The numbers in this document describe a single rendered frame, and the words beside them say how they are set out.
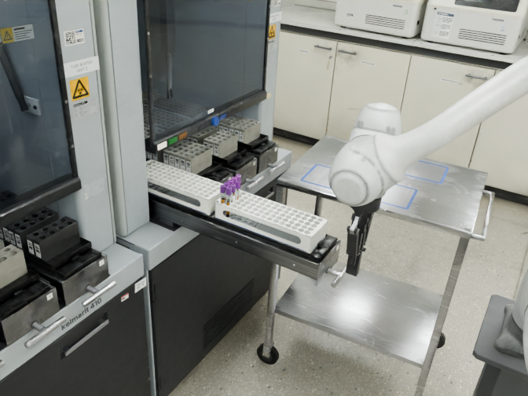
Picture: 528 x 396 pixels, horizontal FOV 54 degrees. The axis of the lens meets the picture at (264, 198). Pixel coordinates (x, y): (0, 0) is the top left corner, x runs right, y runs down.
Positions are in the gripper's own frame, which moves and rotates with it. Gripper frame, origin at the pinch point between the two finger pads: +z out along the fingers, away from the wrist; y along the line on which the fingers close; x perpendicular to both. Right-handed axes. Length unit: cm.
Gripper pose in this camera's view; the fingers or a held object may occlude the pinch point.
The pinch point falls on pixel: (353, 262)
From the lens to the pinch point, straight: 133.3
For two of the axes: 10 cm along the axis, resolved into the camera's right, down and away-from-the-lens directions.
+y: -5.1, 3.9, -7.6
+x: 8.6, 3.0, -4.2
